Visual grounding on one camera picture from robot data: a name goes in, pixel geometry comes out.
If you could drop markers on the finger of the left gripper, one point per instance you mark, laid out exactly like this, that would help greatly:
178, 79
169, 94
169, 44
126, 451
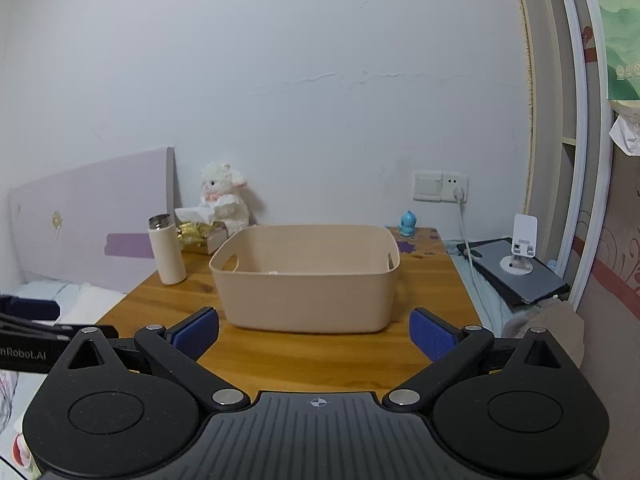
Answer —
24, 319

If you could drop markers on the white framed wardrobe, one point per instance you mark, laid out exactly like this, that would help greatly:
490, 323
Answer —
570, 151

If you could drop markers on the white phone stand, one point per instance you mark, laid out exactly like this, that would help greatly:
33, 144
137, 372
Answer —
523, 247

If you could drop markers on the cream thermos bottle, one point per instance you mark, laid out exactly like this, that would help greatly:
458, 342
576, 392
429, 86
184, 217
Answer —
166, 249

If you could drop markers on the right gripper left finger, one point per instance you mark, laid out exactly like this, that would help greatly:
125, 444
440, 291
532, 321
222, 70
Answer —
173, 354

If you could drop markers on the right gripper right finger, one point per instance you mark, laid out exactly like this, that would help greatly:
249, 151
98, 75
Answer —
454, 354

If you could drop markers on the gold white tissue box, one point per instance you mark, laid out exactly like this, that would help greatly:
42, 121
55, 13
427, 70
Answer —
198, 231

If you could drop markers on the beige plastic storage basket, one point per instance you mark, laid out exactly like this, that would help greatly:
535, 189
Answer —
311, 279

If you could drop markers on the blue small figurine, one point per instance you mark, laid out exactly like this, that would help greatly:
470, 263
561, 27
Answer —
407, 224

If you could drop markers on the white wall switch socket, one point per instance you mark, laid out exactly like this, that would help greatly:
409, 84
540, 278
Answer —
440, 187

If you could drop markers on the white plush lamb toy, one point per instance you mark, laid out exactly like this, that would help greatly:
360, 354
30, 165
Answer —
221, 187

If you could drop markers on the lilac bed headboard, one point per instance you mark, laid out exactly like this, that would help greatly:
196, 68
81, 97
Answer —
90, 224

